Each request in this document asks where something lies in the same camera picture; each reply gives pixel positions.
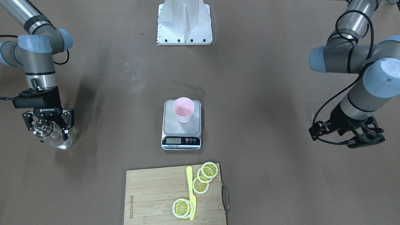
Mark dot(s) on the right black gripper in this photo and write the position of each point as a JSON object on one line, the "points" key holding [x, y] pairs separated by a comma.
{"points": [[47, 111]]}

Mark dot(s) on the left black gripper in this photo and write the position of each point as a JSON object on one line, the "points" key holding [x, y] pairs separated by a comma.
{"points": [[339, 119]]}

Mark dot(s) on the clear glass sauce bottle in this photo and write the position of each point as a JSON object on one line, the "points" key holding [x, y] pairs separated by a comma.
{"points": [[50, 133]]}

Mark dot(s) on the pink plastic cup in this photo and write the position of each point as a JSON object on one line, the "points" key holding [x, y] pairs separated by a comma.
{"points": [[183, 109]]}

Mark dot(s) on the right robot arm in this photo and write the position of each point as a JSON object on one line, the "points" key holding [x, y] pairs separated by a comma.
{"points": [[34, 52]]}

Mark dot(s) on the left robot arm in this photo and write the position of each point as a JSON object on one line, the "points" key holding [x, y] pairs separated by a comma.
{"points": [[351, 49]]}

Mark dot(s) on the digital kitchen scale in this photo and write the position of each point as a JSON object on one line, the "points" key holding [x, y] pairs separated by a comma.
{"points": [[181, 136]]}

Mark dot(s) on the lemon slice top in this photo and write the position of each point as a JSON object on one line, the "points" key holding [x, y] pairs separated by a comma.
{"points": [[209, 169]]}

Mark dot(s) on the bamboo cutting board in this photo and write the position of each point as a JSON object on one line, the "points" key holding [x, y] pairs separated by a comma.
{"points": [[150, 194]]}

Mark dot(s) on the yellow plastic knife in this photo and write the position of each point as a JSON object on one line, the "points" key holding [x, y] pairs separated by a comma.
{"points": [[192, 197]]}

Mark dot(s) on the lemon slice under single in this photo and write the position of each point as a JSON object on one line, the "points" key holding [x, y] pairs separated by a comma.
{"points": [[191, 209]]}

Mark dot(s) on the lemon slice front single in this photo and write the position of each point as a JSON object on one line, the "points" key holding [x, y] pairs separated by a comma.
{"points": [[180, 208]]}

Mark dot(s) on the white metal column base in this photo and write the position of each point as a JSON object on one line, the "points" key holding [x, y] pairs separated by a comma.
{"points": [[184, 22]]}

